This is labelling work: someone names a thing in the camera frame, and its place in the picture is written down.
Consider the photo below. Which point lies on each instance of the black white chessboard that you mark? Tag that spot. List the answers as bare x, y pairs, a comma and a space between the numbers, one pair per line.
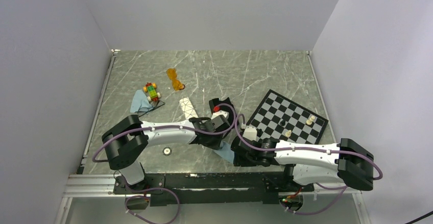
274, 108

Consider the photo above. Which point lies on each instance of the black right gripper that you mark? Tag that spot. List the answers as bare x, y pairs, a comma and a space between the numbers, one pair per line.
238, 159

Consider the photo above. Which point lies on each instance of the black glasses case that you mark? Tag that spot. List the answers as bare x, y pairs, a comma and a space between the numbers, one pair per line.
226, 105

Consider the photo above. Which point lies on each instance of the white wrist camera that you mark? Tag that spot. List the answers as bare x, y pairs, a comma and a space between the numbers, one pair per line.
220, 114
250, 133

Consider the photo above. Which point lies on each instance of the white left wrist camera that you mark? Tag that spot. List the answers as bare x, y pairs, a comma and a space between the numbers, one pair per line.
220, 114

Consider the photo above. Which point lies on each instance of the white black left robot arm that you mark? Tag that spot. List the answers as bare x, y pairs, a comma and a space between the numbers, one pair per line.
124, 142

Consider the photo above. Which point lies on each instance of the light blue cleaning cloth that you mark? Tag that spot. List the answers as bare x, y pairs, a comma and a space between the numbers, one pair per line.
140, 102

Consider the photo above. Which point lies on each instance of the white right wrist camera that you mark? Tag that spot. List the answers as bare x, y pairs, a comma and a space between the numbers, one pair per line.
250, 133

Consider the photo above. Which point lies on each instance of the white geometric glasses case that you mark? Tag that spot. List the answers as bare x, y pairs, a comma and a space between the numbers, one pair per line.
187, 108

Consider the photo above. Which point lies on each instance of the thin black framed glasses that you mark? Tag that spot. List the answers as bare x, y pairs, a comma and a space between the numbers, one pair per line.
154, 107

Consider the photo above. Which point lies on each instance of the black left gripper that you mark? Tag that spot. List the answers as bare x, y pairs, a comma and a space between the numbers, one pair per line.
215, 145

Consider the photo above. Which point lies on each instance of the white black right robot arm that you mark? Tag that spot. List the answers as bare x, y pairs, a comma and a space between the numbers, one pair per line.
344, 162

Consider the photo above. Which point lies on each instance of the small round metal disc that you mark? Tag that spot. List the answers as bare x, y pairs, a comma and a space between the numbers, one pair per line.
167, 151

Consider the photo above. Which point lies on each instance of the colourful toy brick car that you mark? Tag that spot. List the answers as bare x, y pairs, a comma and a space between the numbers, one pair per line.
151, 92

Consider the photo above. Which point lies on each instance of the black table front rail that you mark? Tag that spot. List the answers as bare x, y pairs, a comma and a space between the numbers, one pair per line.
207, 188

